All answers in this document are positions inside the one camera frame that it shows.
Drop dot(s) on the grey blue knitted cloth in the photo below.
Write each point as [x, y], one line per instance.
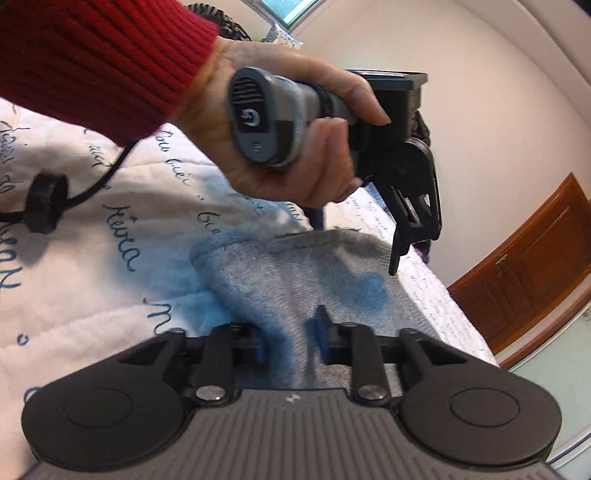
[286, 281]

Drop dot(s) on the white printed blanket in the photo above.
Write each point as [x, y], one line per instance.
[115, 286]

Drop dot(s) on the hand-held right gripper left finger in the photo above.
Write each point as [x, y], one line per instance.
[259, 348]

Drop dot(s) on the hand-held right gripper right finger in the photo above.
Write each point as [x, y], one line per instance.
[318, 337]

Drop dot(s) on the white blue floral bag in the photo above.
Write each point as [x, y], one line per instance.
[282, 36]

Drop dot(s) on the person's left hand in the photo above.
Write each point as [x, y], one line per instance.
[295, 184]

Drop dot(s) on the black grey striped garment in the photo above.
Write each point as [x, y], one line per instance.
[221, 21]

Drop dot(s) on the window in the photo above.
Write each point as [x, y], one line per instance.
[291, 10]

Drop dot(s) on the person's left forearm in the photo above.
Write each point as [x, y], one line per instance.
[92, 60]

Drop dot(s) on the brown wooden door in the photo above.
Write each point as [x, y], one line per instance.
[531, 272]

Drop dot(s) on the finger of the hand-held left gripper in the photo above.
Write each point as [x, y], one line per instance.
[318, 219]
[406, 230]

